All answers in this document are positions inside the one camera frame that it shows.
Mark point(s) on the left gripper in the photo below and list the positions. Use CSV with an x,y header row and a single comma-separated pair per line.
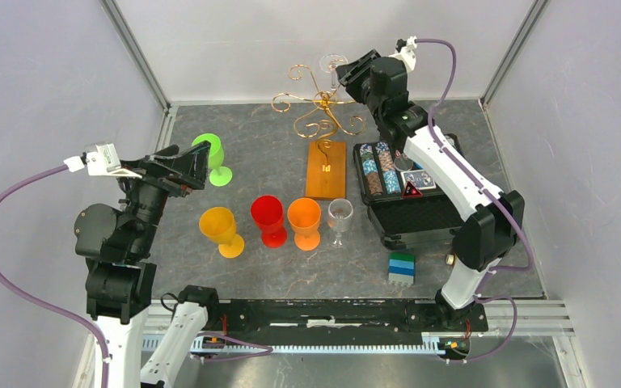
x,y
177,171

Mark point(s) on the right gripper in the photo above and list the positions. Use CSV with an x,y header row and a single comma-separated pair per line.
x,y
347,70

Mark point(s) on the clear wine glass back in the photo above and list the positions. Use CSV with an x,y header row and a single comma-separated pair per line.
x,y
329,64

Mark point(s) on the clear wine glass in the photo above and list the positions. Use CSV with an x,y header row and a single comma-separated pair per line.
x,y
329,64
339,212

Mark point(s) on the green wine glass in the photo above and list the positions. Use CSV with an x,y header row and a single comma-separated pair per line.
x,y
219,175

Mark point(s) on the yellow wine glass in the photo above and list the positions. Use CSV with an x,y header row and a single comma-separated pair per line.
x,y
219,226

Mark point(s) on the red wine glass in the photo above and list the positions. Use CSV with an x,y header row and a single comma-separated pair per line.
x,y
267,213

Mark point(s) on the orange wine glass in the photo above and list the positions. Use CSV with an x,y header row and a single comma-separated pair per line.
x,y
304,215

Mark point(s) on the clear wine glass front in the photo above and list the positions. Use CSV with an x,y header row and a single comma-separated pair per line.
x,y
339,212

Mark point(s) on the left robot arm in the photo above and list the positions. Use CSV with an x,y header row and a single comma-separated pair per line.
x,y
116,244

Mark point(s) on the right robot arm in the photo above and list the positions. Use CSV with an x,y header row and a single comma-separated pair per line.
x,y
492,219

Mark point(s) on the black poker chip case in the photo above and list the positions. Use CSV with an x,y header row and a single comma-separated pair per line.
x,y
404,204

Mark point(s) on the blue green toy block stack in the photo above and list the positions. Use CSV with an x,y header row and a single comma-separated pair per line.
x,y
401,268

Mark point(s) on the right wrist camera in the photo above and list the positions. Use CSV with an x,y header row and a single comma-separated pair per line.
x,y
405,52

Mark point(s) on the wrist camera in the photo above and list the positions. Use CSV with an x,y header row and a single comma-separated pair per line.
x,y
405,52
102,160

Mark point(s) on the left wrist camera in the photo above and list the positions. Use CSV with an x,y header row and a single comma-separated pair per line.
x,y
102,160

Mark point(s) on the gold wire wooden glass rack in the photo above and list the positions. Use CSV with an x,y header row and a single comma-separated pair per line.
x,y
326,158

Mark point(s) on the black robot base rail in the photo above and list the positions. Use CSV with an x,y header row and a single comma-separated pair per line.
x,y
328,322

